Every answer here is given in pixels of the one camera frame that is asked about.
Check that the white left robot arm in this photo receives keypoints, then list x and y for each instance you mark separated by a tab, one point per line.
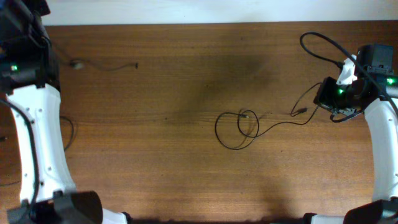
30	82

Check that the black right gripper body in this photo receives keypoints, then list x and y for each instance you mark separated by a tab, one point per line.
336	96

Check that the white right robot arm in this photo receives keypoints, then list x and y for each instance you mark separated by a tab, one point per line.
374	64

